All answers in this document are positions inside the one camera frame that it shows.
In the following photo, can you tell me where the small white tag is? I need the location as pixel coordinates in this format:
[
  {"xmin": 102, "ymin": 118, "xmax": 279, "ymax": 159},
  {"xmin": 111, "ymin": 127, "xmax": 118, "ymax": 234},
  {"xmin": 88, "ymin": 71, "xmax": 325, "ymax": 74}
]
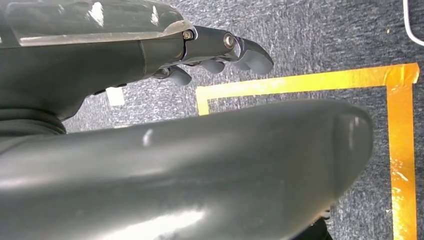
[{"xmin": 105, "ymin": 86, "xmax": 126, "ymax": 108}]

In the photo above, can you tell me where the black robot leg part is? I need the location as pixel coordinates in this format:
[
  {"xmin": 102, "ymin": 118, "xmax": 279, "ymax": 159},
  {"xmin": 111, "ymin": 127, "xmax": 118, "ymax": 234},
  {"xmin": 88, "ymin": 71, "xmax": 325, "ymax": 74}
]
[{"xmin": 293, "ymin": 206, "xmax": 334, "ymax": 240}]

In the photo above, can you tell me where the large yellow floor tape outline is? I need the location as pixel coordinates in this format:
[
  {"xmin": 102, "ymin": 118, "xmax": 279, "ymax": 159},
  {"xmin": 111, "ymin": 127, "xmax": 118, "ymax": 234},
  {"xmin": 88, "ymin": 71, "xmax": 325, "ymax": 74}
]
[{"xmin": 195, "ymin": 62, "xmax": 421, "ymax": 240}]

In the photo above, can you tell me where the white floor cable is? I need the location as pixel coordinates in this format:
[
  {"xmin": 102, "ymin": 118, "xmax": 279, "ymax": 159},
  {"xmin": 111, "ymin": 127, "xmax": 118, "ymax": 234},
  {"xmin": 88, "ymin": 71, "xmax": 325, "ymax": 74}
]
[{"xmin": 402, "ymin": 0, "xmax": 424, "ymax": 47}]

